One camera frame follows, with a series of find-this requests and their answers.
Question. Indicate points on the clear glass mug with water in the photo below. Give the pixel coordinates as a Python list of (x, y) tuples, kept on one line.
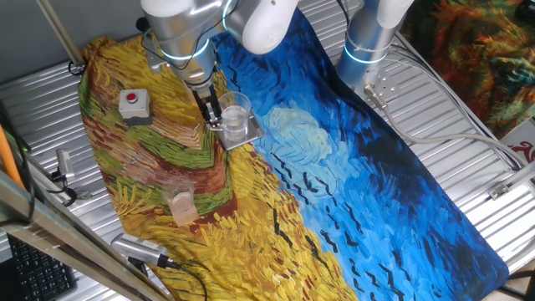
[(235, 121)]

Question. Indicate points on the light wooden cube block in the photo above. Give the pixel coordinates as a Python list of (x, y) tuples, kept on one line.
[(186, 217)]

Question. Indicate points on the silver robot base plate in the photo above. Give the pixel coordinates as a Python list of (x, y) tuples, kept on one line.
[(386, 85)]

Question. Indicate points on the dark colourful painted cloth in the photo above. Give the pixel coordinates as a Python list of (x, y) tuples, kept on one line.
[(472, 54)]

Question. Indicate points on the empty clear plastic cup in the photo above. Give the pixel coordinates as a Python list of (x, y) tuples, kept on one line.
[(177, 188)]

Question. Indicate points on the small silver camera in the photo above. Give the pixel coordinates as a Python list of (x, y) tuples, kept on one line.
[(64, 163)]

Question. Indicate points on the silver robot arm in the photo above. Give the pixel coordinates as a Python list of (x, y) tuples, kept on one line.
[(184, 29)]

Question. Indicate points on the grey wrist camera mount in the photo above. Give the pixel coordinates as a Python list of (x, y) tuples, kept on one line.
[(152, 56)]

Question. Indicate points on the painted wheatfield tablecloth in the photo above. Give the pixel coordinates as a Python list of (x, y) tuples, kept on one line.
[(334, 188)]

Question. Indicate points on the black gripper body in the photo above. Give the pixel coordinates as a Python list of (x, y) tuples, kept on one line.
[(207, 96)]

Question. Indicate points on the white sign with red logo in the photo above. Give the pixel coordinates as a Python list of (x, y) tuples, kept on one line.
[(522, 142)]

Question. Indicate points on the orange pole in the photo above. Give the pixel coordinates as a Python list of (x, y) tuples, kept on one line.
[(8, 159)]

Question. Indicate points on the silver ribbed camera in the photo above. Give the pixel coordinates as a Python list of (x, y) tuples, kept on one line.
[(138, 246)]

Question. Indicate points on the silver digital scale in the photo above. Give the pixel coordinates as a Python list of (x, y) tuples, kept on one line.
[(246, 140)]

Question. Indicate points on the aluminium frame bar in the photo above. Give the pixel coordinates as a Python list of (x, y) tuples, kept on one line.
[(62, 234)]

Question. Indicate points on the metal camera clamp bracket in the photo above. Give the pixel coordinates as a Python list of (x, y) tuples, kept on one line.
[(83, 195)]

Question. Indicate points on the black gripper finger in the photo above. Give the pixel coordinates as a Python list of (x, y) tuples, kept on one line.
[(214, 115), (205, 115)]

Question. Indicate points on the metal corner bracket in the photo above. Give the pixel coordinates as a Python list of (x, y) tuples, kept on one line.
[(499, 191)]

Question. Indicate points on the thin aluminium pole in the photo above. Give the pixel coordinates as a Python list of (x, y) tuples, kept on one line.
[(58, 27)]

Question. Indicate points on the black camera stand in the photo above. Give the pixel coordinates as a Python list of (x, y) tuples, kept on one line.
[(137, 265)]

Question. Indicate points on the grey box with red button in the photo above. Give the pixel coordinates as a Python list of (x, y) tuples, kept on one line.
[(140, 109)]

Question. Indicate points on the black keyboard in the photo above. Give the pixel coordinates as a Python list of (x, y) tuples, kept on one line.
[(37, 271)]

